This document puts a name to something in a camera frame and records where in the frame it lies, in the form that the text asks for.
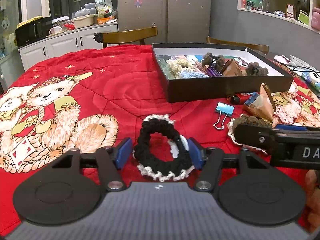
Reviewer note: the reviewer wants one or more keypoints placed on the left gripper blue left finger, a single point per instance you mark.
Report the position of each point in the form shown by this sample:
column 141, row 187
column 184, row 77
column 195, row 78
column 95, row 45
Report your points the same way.
column 122, row 152

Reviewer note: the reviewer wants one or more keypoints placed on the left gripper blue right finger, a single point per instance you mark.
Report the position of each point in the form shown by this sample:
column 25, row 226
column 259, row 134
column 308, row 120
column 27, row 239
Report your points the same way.
column 197, row 153

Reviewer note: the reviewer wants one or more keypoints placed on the black white crochet scrunchie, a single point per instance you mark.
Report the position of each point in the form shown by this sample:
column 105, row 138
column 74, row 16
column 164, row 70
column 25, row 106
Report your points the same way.
column 161, row 152

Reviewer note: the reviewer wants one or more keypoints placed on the blue binder clip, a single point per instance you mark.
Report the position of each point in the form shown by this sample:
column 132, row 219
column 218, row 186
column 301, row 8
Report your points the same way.
column 224, row 111

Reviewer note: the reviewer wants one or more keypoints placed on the brown snack packet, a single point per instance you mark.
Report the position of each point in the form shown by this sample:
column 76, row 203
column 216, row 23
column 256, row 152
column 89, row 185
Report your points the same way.
column 231, row 68
column 261, row 104

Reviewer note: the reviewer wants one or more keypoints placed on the red lighter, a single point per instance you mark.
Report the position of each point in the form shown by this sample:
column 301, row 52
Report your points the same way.
column 239, row 99

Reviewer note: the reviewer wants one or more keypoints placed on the light blue crochet scrunchie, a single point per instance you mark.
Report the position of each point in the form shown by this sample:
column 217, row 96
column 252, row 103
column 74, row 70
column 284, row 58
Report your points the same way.
column 191, row 75

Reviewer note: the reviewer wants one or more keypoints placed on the purple tube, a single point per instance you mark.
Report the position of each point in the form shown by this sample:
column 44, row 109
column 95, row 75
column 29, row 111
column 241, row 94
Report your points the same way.
column 211, row 71

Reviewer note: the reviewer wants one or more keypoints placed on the beige crochet scrunchie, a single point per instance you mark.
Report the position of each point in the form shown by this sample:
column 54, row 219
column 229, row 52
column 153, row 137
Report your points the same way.
column 181, row 65

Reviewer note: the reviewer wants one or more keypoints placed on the brown fuzzy hair claw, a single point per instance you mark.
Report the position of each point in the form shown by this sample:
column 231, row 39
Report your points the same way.
column 254, row 69
column 217, row 62

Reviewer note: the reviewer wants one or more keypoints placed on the person's right hand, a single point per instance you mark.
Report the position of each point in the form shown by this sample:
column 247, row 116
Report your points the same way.
column 312, row 198

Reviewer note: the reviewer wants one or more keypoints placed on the red teddy bear blanket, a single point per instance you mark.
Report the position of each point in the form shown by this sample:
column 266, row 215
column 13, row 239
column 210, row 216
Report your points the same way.
column 62, row 118

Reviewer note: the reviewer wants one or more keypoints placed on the right wooden chair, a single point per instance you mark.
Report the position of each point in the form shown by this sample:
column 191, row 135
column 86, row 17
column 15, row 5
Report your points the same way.
column 262, row 48

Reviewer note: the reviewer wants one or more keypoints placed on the wooden chair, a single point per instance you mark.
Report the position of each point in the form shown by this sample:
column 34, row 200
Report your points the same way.
column 262, row 48
column 129, row 36

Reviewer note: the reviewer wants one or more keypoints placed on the left wooden chair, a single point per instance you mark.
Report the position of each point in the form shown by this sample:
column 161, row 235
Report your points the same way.
column 129, row 36

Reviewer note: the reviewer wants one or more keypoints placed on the white kitchen cabinet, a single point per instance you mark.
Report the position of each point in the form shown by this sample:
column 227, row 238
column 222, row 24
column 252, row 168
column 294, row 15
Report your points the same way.
column 63, row 43

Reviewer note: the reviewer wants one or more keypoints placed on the pink thermos bottle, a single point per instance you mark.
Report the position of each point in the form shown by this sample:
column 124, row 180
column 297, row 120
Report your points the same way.
column 315, row 21

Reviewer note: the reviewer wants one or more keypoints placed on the beige plastic basin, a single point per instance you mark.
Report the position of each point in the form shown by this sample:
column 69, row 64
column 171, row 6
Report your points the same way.
column 84, row 21

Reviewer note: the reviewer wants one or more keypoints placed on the white mug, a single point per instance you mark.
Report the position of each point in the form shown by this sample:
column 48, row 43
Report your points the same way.
column 55, row 30

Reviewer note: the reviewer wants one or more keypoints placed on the silver double door refrigerator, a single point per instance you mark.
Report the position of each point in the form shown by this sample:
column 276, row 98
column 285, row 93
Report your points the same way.
column 176, row 20

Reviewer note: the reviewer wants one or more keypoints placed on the black microwave oven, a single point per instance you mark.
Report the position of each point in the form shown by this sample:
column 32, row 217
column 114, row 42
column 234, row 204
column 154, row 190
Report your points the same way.
column 33, row 31

